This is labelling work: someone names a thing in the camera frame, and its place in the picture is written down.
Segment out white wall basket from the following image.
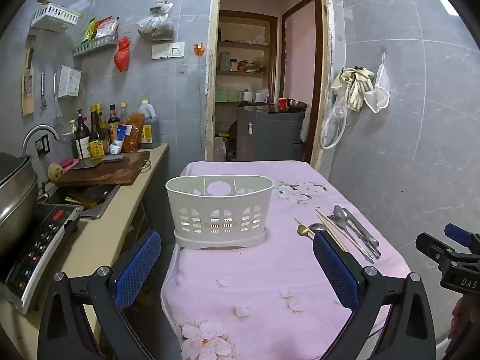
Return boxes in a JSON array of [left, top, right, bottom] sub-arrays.
[[30, 2, 80, 32]]

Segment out white plastic utensil basket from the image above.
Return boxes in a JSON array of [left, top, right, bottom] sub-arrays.
[[165, 175, 274, 250]]

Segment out metal sink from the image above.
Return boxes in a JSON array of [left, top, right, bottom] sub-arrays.
[[49, 184, 122, 220]]

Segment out white wall switch panel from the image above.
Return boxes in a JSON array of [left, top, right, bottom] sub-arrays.
[[151, 41, 185, 60]]

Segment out kitchen cleaver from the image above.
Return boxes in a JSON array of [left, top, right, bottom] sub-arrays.
[[69, 154, 124, 170]]

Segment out blue white packet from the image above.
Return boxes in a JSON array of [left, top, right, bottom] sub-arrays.
[[109, 124, 132, 155]]

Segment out dark sauce bottle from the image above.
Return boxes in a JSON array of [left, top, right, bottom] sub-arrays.
[[108, 104, 121, 132], [95, 103, 111, 151]]

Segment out dark bottle yellow label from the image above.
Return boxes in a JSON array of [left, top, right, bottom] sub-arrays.
[[88, 105, 106, 157]]

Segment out person's right hand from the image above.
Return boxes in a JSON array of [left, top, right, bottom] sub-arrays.
[[451, 297, 473, 342]]

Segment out grey cabinet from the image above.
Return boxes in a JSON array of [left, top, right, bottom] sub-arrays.
[[236, 106, 306, 162]]

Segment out black induction cooker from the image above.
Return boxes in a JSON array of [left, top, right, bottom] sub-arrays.
[[0, 203, 85, 316]]

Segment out hanging wooden board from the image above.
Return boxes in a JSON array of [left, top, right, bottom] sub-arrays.
[[20, 34, 37, 117]]

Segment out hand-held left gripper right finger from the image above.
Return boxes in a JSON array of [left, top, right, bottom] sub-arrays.
[[312, 230, 437, 360]]

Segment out tan loofah sponge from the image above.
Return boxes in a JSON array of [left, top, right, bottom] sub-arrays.
[[47, 162, 64, 184]]

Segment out green yellow seasoning packet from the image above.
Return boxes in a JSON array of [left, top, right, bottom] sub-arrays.
[[80, 18, 96, 44]]

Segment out white wall box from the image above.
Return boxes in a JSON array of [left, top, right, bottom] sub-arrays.
[[57, 65, 82, 99]]

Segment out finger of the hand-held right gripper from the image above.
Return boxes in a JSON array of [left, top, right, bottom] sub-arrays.
[[445, 223, 480, 250], [415, 232, 460, 272]]

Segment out beige kitchen counter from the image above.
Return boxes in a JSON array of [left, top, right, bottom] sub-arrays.
[[0, 142, 170, 360]]

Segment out red white seasoning packet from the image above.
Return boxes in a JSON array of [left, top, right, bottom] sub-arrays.
[[95, 16, 120, 39]]

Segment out white mesh strainer bag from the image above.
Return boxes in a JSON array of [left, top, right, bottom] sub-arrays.
[[364, 53, 391, 114]]

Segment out clear bag of dried goods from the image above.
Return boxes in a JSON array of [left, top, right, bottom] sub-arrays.
[[137, 0, 176, 42]]

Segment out wooden cutting board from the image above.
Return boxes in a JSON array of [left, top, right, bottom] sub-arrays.
[[54, 150, 151, 187]]

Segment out red plastic bag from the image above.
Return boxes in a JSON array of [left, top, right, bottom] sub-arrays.
[[113, 36, 132, 72]]

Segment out wooden shelf unit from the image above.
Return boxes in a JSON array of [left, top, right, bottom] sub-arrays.
[[215, 11, 280, 106]]

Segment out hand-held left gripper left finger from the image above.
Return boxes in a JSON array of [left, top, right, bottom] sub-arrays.
[[37, 229, 162, 360]]

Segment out metal fork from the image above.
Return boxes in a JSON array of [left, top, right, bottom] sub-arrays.
[[326, 214, 375, 264]]

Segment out pink floral blanket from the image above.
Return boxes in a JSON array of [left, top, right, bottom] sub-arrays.
[[160, 160, 413, 360]]

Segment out orange food packet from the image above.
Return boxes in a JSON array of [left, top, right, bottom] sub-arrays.
[[125, 112, 146, 153]]

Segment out hanging mesh skimmer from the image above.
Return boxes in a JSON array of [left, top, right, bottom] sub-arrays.
[[52, 69, 74, 136]]

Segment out bundle of used chopsticks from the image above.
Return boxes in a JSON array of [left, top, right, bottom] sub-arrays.
[[65, 191, 109, 209]]

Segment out worn door frame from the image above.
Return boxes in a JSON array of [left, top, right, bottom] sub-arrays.
[[204, 0, 336, 173]]

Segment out large metal pot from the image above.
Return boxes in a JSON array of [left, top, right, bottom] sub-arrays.
[[0, 152, 40, 257]]

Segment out cream rubber gloves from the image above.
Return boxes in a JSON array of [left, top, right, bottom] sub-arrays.
[[331, 67, 376, 112]]

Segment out large oil jug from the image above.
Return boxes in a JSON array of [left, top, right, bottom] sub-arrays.
[[137, 98, 161, 149]]

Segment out metal faucet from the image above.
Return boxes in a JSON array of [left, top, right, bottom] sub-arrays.
[[22, 124, 61, 158]]

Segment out metal wall rack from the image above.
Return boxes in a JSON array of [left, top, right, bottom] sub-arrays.
[[72, 32, 120, 58]]

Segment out dark pump bottle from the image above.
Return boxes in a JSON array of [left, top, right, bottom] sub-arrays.
[[73, 109, 92, 159]]

